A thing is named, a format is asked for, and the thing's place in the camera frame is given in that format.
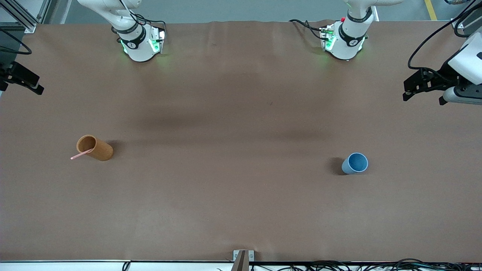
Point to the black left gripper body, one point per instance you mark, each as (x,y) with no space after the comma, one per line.
(443,75)

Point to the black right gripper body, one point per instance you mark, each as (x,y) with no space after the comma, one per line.
(11,71)

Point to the pink chopstick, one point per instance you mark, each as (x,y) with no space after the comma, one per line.
(80,155)

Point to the blue cup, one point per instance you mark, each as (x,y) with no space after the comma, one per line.
(354,163)

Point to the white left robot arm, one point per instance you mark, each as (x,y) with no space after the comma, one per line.
(348,37)

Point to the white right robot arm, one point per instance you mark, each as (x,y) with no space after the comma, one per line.
(137,45)

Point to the brown cylindrical cup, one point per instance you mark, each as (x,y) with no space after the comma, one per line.
(97,149)

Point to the brown table cover sheet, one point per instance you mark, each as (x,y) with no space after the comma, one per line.
(233,150)

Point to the aluminium frame profile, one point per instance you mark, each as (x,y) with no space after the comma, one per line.
(23,15)

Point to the grey metal bracket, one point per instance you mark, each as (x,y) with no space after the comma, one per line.
(243,256)

